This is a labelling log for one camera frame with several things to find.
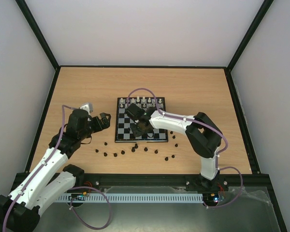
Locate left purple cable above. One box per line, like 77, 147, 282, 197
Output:
1, 104, 111, 232

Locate black white chessboard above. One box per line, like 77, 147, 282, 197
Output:
115, 97, 168, 143

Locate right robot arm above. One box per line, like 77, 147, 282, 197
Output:
125, 103, 223, 189

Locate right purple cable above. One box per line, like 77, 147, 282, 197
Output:
127, 87, 244, 209

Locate black aluminium frame rail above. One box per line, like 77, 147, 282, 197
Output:
76, 174, 273, 192

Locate purple cable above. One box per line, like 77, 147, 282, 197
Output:
1, 104, 111, 232
127, 87, 244, 209

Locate grey slotted cable duct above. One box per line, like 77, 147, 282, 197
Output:
57, 192, 204, 204

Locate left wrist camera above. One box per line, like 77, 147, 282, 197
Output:
80, 102, 93, 114

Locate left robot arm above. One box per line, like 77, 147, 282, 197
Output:
0, 106, 111, 232

